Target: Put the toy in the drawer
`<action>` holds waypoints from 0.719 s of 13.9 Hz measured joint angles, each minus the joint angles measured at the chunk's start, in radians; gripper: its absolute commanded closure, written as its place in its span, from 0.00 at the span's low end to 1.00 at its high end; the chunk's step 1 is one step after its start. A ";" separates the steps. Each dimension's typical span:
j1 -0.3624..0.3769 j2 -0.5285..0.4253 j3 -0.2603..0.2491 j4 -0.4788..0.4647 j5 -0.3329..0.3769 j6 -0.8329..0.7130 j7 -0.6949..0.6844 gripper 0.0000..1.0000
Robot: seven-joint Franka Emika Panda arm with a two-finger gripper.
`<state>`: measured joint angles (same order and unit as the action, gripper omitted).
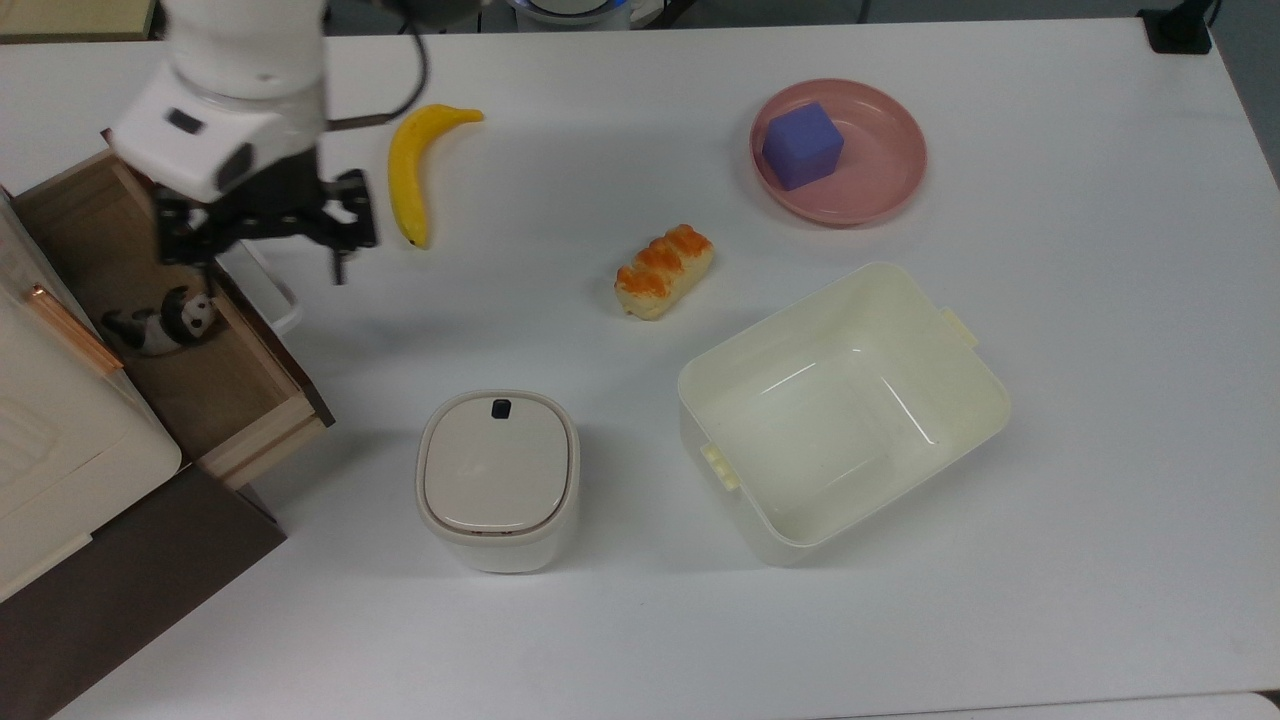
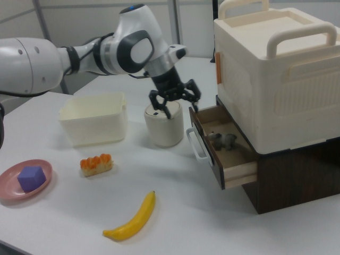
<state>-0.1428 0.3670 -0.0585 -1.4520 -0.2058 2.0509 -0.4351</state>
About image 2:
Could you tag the small panda toy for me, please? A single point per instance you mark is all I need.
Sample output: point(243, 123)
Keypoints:
point(224, 140)

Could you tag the dark brown cabinet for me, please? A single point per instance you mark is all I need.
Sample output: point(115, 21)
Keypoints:
point(292, 178)

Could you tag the orange topped bread toy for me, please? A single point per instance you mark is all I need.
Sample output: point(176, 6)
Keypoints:
point(96, 165)

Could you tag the purple cube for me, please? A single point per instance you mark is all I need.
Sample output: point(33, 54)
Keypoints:
point(30, 178)

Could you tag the pink plate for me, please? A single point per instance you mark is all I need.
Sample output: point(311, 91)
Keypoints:
point(10, 186)

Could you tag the wooden drawer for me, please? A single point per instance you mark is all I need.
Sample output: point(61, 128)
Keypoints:
point(233, 164)

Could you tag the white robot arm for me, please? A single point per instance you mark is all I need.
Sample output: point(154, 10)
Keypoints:
point(127, 50)

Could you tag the small cream trash can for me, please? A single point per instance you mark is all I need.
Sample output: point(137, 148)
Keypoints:
point(164, 130)

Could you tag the cream plastic bin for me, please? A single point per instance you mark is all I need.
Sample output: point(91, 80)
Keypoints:
point(93, 125)

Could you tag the yellow banana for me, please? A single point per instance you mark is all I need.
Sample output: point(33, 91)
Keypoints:
point(138, 220)

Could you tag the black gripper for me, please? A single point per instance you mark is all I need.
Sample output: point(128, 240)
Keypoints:
point(166, 79)

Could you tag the cream storage box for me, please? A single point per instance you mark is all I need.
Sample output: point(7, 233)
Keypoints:
point(279, 79)

